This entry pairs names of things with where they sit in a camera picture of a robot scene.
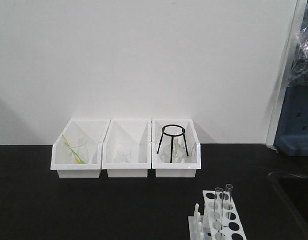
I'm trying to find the white right storage bin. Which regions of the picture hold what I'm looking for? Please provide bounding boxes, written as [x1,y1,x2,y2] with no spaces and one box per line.
[152,119,201,178]

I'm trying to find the black lab sink basin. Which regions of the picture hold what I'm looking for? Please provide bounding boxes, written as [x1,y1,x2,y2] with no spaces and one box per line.
[267,171,308,240]

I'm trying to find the white storage bin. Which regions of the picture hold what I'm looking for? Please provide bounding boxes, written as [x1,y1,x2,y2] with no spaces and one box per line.
[51,119,110,179]
[152,119,201,178]
[102,119,152,178]

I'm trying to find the green plastic spatula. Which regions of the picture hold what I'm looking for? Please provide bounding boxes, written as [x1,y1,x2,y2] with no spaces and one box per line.
[66,142,89,164]

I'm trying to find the white left storage bin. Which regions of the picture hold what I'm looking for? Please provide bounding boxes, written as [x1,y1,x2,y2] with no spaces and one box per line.
[51,119,110,179]

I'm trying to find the clear glass test tube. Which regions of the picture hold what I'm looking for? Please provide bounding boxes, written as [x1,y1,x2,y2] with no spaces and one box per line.
[223,183,233,220]
[214,187,223,231]

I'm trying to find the clear plastic bag of pegs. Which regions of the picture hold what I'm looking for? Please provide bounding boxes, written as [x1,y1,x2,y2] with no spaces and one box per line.
[287,19,308,87]

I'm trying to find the clear round glass flask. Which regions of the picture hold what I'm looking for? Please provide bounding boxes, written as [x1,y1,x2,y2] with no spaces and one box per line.
[159,143,187,164]

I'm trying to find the white test tube rack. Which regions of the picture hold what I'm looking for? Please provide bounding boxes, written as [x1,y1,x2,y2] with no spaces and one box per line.
[188,190,246,240]

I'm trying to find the clear glass beaker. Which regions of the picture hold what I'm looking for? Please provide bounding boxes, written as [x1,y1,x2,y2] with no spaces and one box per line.
[69,135,89,164]

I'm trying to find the blue-grey pegboard drying rack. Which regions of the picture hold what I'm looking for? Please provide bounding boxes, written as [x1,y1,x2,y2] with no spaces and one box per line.
[274,1,308,156]

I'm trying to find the white middle storage bin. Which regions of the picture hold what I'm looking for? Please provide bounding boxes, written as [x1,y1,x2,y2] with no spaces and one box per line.
[102,119,152,178]

